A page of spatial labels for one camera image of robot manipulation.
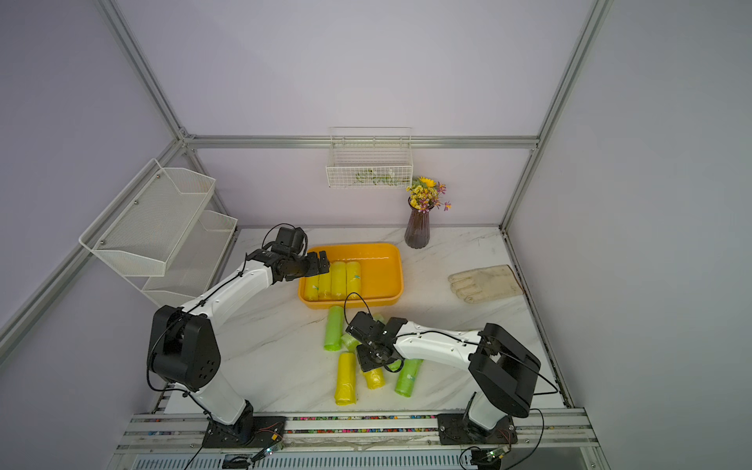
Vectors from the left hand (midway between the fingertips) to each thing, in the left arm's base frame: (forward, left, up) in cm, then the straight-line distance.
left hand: (316, 268), depth 91 cm
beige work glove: (+2, -57, -12) cm, 58 cm away
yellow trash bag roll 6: (-32, -11, -10) cm, 35 cm away
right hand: (-25, -18, -11) cm, 33 cm away
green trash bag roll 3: (-30, -28, -9) cm, 42 cm away
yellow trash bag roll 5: (-31, -19, -8) cm, 37 cm away
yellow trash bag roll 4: (+2, -11, -8) cm, 14 cm away
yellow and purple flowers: (+24, -36, +11) cm, 44 cm away
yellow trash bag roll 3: (+2, -6, -9) cm, 11 cm away
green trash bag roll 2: (-20, -11, -10) cm, 25 cm away
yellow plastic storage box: (+7, -21, -13) cm, 25 cm away
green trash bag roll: (-15, -6, -11) cm, 20 cm away
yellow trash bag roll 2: (0, -1, -9) cm, 10 cm away
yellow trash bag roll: (-2, +2, -9) cm, 9 cm away
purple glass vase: (+21, -34, -4) cm, 40 cm away
